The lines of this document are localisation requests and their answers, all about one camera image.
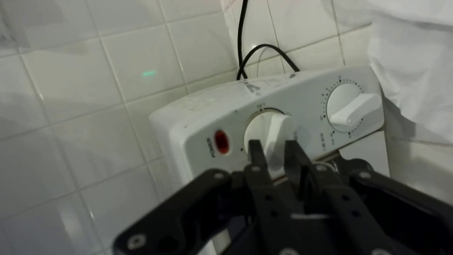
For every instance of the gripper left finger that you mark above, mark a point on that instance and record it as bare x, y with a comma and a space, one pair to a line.
226, 209

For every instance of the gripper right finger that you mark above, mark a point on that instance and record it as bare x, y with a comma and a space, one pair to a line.
371, 209

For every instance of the white toaster oven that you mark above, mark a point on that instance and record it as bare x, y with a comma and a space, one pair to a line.
269, 117

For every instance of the white oven knob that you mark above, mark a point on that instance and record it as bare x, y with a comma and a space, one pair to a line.
270, 136
348, 108

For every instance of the white cloth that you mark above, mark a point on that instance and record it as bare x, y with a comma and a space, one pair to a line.
414, 67

